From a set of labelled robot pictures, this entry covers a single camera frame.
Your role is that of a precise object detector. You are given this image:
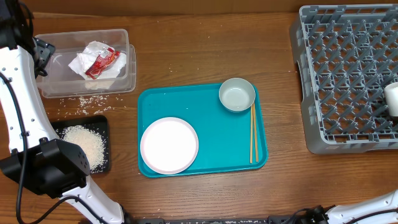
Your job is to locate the white napkin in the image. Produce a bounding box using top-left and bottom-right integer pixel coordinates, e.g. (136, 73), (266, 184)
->
(68, 41), (127, 80)

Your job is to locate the red sauce packet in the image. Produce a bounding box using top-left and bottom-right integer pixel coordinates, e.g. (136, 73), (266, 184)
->
(85, 47), (121, 80)

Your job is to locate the large white plate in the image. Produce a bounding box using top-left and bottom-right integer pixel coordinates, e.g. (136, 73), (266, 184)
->
(140, 117), (199, 175)

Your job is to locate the grey-green bowl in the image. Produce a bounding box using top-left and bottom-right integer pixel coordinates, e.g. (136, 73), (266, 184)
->
(218, 78), (256, 113)

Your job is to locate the wooden chopstick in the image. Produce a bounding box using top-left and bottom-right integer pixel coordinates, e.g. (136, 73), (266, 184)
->
(252, 103), (259, 162)
(249, 105), (253, 164)

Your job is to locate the white cup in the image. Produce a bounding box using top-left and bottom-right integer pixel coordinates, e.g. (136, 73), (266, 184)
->
(384, 82), (398, 117)

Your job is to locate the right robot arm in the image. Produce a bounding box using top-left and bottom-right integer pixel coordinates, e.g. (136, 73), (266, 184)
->
(285, 190), (397, 224)

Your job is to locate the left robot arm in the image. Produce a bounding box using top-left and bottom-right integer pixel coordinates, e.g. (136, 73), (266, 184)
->
(1, 0), (133, 223)

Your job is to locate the clear plastic waste bin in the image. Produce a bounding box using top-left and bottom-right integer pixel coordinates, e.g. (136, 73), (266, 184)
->
(36, 29), (137, 98)

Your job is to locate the grey dishwasher rack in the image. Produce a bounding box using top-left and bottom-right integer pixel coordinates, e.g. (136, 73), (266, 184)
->
(290, 4), (397, 154)

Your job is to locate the black rectangular tray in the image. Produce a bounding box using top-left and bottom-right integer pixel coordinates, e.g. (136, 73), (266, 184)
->
(51, 115), (111, 174)

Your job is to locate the pile of white rice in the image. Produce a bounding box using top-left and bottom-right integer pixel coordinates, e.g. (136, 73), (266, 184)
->
(61, 125), (107, 173)

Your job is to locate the teal plastic serving tray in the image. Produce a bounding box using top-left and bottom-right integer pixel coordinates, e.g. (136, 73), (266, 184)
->
(137, 83), (268, 176)

